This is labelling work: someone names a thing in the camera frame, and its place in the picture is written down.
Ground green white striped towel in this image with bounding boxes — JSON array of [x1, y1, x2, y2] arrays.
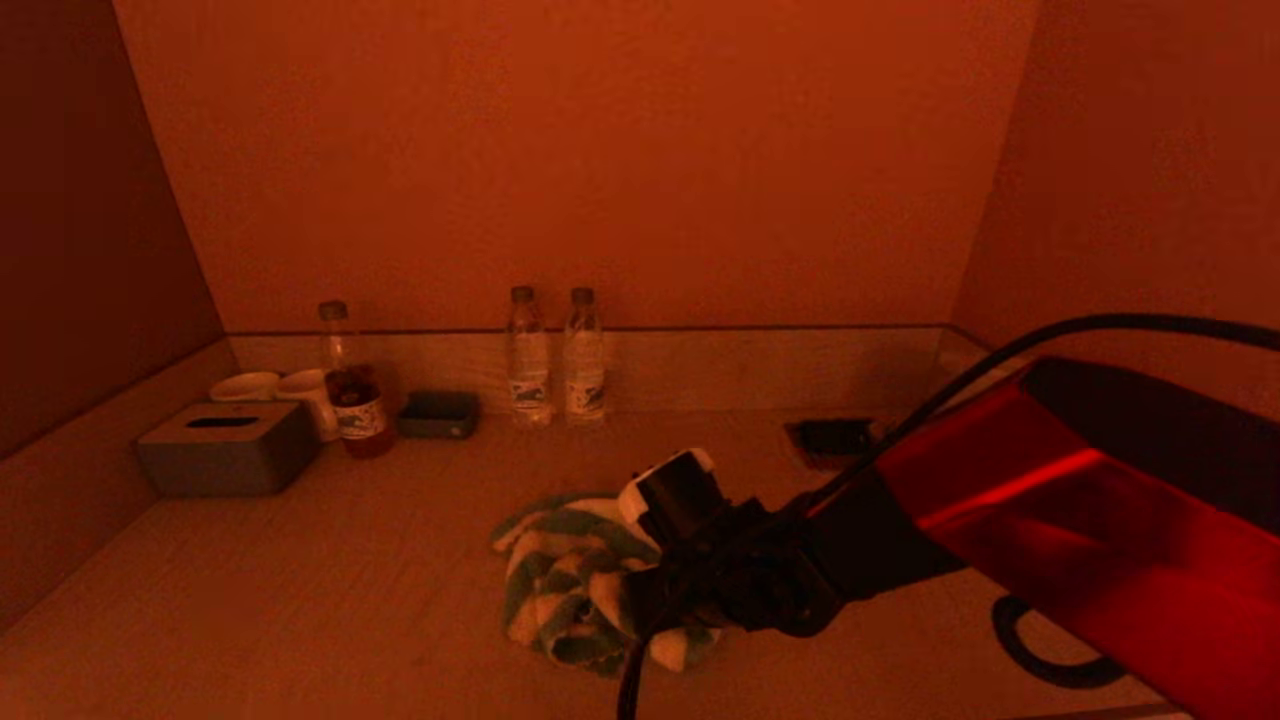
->
[[490, 491, 725, 680]]

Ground black pop-up power socket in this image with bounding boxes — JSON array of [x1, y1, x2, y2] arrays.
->
[[785, 417, 886, 471]]

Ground clear water bottle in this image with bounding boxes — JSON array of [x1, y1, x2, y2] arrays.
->
[[562, 287, 609, 428], [505, 286, 554, 429]]

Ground small teal box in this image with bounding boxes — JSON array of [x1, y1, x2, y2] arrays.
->
[[396, 389, 480, 441]]

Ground brown drink bottle patterned label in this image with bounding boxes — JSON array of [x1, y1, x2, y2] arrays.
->
[[317, 300, 397, 461]]

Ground white ceramic cup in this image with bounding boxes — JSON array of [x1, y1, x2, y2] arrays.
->
[[276, 369, 341, 444], [208, 371, 282, 405]]

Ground grey tissue box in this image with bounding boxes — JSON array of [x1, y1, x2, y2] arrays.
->
[[135, 401, 323, 500]]

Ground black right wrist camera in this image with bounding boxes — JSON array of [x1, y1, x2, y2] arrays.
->
[[617, 447, 728, 549]]

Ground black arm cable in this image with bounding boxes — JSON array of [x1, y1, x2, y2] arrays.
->
[[615, 313, 1280, 720]]

